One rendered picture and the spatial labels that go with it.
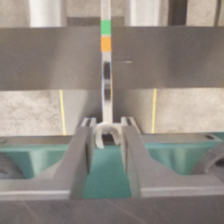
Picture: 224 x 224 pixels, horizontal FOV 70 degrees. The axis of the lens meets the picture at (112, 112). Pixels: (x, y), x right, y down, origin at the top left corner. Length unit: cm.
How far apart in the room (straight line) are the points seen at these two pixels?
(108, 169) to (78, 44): 21
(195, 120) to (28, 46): 157
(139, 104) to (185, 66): 88
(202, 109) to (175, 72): 144
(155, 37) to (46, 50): 16
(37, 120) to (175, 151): 143
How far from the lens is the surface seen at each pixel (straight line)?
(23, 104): 163
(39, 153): 30
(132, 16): 54
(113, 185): 31
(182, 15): 71
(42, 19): 55
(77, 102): 114
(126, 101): 112
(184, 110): 162
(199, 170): 32
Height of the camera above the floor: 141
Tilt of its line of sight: 75 degrees down
